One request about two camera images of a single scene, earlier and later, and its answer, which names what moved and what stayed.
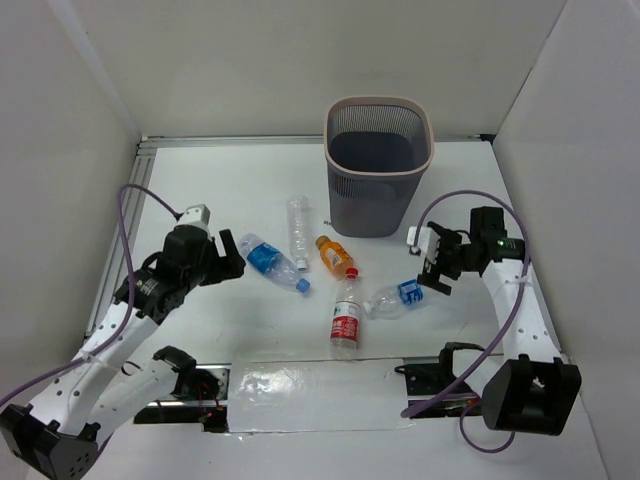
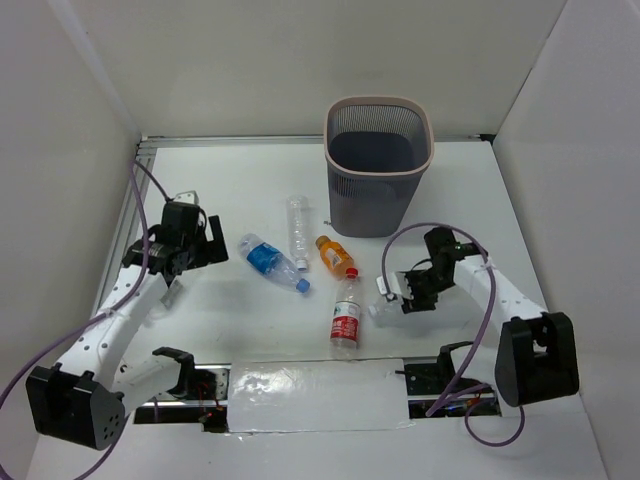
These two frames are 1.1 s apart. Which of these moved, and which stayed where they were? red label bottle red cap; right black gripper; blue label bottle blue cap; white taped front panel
Moved: right black gripper
Stayed: white taped front panel; blue label bottle blue cap; red label bottle red cap
